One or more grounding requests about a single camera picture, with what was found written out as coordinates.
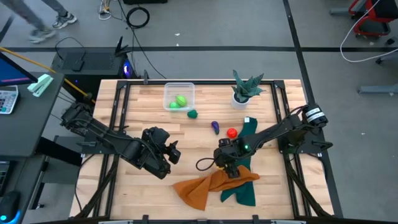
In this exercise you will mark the person's leg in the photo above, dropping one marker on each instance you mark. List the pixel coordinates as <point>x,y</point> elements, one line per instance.
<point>21,12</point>
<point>56,6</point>

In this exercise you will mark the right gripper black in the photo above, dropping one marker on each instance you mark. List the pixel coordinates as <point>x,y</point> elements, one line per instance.
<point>233,170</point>

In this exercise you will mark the black box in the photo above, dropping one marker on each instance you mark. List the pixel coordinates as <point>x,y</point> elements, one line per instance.
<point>144,1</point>

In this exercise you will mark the purple toy eggplant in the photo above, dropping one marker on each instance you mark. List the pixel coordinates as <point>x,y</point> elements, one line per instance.
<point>215,127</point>

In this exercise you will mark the black keyboard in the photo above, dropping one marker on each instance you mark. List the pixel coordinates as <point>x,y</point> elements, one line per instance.
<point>3,177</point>

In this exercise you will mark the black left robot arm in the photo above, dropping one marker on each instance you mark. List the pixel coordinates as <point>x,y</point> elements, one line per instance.
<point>99,133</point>

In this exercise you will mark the person's shoe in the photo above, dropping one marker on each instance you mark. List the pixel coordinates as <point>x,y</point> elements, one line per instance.
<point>63,20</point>
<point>42,35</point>

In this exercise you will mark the small black device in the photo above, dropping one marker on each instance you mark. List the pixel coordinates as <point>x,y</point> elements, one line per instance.
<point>77,63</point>

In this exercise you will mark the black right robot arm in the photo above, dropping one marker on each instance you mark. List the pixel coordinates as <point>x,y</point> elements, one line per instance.
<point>273,130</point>

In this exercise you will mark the black metal table frame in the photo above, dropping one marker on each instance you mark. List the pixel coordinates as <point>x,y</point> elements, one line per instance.
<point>217,82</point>

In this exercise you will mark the yellow rod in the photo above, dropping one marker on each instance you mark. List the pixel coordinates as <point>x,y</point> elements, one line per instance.
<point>31,60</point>

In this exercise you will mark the computer monitor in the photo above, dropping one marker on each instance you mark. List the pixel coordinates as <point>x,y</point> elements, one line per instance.
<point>9,73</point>

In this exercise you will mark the black computer mouse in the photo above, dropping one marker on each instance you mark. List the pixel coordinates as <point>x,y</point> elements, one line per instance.
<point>9,205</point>

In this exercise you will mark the black wifi antenna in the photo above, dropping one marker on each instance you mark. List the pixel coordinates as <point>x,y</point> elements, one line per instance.
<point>119,46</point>

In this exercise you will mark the mint green stapler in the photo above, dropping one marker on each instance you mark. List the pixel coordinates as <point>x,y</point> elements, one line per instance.
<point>40,84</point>

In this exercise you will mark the grey metal stand leg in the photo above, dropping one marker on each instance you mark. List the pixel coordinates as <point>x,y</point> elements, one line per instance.
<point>377,89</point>
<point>339,12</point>

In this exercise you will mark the grey desk calculator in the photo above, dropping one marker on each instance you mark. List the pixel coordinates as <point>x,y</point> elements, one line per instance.
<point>7,99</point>

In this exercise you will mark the succulent plant in white pot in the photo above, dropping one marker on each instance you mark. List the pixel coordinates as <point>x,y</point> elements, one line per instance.
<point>239,102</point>

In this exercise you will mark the orange cloth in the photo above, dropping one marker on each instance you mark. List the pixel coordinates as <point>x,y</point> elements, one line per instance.
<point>199,193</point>

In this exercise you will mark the clear plastic tupperware container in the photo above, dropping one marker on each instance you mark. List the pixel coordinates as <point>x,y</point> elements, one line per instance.
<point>174,90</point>

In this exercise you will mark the red toy tomato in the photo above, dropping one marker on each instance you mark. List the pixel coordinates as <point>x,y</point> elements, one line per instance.
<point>232,133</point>

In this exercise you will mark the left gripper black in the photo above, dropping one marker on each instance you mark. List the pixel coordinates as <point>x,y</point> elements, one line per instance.
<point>174,152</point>

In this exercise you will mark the dark green toy pepper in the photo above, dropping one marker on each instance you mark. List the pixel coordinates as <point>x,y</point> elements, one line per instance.
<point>192,114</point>

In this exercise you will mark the black side desk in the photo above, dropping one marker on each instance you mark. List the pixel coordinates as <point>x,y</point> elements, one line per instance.
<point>28,124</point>

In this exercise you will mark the red frame chair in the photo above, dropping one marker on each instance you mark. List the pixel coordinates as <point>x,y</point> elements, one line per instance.
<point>373,28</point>

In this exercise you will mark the dark green cloth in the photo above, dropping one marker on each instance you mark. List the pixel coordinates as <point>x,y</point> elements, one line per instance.
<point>245,193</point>

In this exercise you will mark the light green oval toy fruit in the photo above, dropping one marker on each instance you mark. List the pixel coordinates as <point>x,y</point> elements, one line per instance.
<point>181,100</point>

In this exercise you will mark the black computer tower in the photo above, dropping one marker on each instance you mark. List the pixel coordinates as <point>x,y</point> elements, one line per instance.
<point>93,62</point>

